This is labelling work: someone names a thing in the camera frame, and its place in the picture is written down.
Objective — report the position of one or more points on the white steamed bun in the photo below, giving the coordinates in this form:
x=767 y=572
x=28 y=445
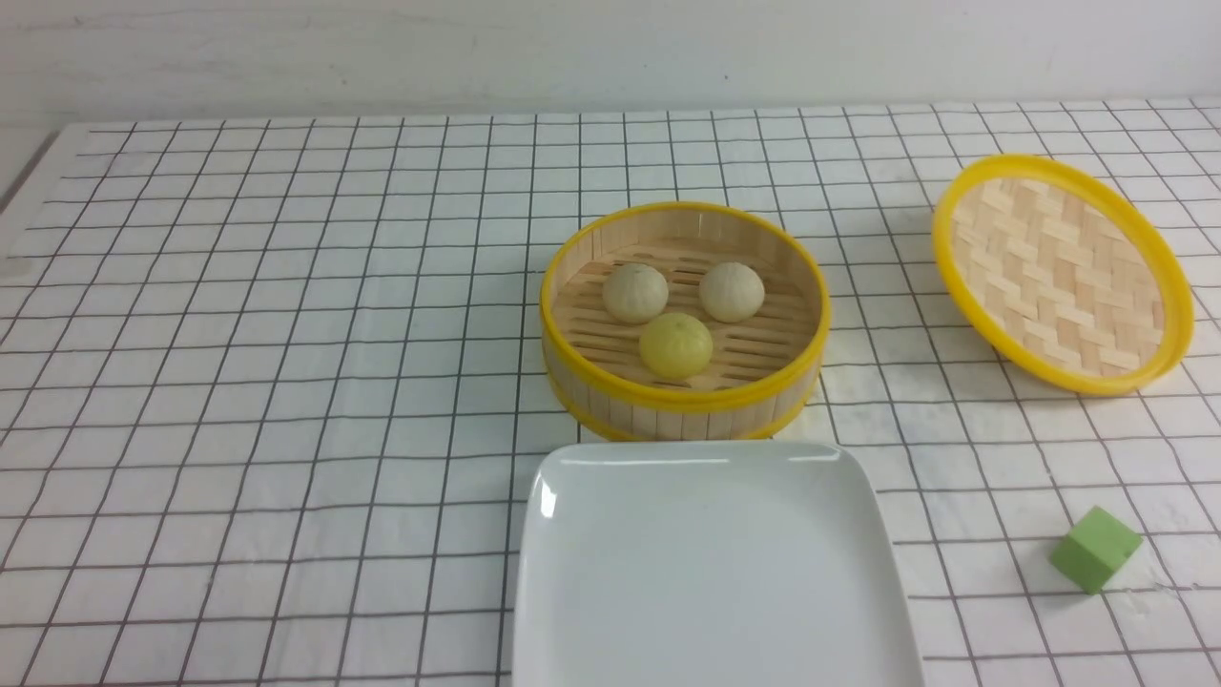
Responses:
x=635 y=293
x=731 y=292

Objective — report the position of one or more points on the yellow steamed bun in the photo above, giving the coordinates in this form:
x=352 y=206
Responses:
x=676 y=346

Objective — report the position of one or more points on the yellow-rimmed woven bamboo lid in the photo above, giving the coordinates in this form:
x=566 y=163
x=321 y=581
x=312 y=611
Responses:
x=1061 y=275

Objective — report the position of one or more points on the white square ceramic plate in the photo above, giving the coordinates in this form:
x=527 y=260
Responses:
x=708 y=563

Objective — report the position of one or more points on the white grid-pattern tablecloth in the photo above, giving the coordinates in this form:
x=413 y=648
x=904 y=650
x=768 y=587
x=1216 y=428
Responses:
x=273 y=390

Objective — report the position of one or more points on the green cube block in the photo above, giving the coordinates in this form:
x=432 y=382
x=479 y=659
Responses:
x=1095 y=550

